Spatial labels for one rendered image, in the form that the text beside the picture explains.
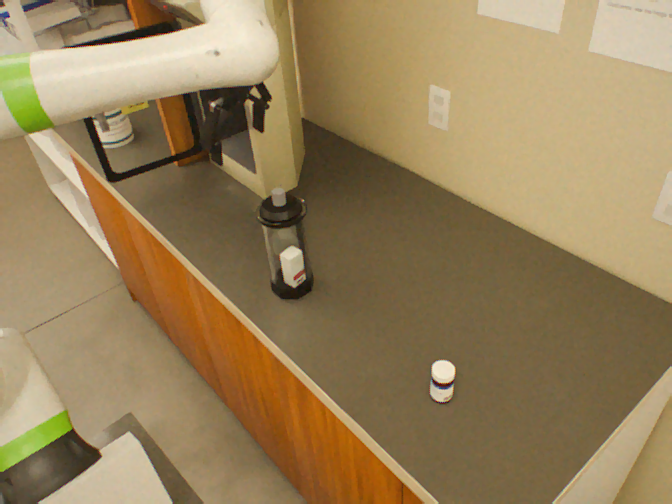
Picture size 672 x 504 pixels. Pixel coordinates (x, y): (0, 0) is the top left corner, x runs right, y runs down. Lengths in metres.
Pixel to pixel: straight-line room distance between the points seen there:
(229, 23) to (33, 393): 0.61
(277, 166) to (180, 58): 0.74
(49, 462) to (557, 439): 0.81
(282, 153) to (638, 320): 0.97
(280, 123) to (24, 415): 0.97
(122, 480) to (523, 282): 0.92
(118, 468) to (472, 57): 1.15
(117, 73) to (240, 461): 1.56
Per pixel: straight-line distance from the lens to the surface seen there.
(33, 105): 0.94
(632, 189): 1.34
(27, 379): 0.92
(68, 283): 3.13
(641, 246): 1.39
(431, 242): 1.43
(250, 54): 0.89
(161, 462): 1.10
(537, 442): 1.08
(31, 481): 0.91
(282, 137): 1.56
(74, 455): 0.92
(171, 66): 0.91
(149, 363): 2.55
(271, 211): 1.15
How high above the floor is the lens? 1.84
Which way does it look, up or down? 40 degrees down
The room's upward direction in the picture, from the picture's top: 5 degrees counter-clockwise
